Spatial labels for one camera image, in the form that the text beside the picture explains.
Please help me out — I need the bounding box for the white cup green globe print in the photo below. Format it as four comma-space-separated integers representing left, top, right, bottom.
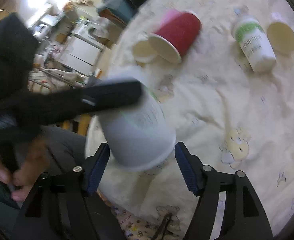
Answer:
97, 68, 176, 172

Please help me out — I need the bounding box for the small cream patterned paper cup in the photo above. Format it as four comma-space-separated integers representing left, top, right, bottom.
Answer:
132, 38, 158, 64

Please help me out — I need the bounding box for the red ribbed paper cup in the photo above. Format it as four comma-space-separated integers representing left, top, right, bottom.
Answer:
148, 11, 202, 64

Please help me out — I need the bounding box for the pink paper cup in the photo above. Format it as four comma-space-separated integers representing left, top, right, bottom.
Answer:
159, 9, 181, 28

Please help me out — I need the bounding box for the white cup green leaf print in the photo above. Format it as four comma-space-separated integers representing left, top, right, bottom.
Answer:
232, 15, 277, 73

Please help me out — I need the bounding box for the small lilac paper cup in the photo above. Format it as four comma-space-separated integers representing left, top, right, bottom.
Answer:
266, 12, 294, 54

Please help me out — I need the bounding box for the person's left hand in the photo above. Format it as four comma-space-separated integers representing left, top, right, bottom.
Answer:
0, 137, 50, 202

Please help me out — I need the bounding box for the white washing machine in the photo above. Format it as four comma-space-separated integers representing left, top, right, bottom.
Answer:
74, 20, 103, 48

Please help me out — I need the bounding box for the cream bear print duvet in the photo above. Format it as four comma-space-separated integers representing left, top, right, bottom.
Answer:
108, 0, 294, 239

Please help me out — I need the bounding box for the black cable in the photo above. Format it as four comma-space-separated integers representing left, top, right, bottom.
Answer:
153, 212, 174, 240

